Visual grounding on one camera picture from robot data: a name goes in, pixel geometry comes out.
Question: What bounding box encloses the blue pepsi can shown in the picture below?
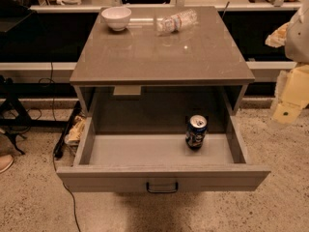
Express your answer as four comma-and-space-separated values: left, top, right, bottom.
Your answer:
185, 115, 208, 150

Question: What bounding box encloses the clear plastic water bottle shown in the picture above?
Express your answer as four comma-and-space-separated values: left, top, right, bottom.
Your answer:
157, 9, 198, 34

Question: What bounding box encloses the black drawer handle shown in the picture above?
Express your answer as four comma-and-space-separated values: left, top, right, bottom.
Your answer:
146, 182, 179, 194

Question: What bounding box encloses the crumpled paper trash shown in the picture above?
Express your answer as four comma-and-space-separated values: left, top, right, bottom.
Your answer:
65, 115, 86, 146

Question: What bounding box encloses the grey cabinet with counter top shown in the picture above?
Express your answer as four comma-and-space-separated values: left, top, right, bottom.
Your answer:
70, 6, 254, 89

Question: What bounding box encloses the white ceramic bowl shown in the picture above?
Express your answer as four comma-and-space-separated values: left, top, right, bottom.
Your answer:
101, 7, 131, 31

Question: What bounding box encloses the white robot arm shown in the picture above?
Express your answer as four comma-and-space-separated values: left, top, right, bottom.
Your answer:
266, 0, 309, 125

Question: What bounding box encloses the grey open top drawer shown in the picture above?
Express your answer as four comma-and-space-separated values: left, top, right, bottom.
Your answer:
56, 90, 271, 193

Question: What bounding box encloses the black power strip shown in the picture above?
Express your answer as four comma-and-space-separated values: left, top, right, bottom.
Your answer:
53, 101, 81, 159

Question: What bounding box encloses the tan shoe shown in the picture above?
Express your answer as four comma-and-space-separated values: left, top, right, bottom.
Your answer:
0, 155, 14, 173

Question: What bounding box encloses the black metal stand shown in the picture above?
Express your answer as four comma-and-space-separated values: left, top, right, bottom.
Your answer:
0, 74, 69, 156

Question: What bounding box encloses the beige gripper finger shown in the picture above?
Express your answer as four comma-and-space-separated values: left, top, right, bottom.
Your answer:
265, 23, 289, 48
271, 65, 309, 125

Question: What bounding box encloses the black power cable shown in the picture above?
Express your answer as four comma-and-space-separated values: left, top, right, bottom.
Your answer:
38, 61, 82, 232

